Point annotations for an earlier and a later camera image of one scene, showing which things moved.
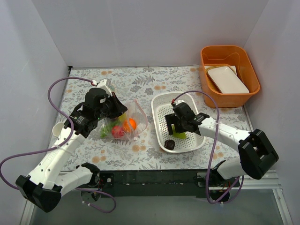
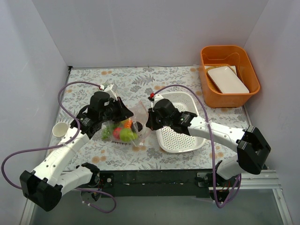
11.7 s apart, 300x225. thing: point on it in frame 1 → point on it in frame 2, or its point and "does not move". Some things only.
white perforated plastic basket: [161, 106] does not move
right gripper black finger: [170, 119] → [151, 123]
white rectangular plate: [226, 78] does not move
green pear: [180, 135] → [127, 135]
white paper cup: [57, 129] does not move
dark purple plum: [169, 144] → [136, 126]
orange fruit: [129, 124] does not move
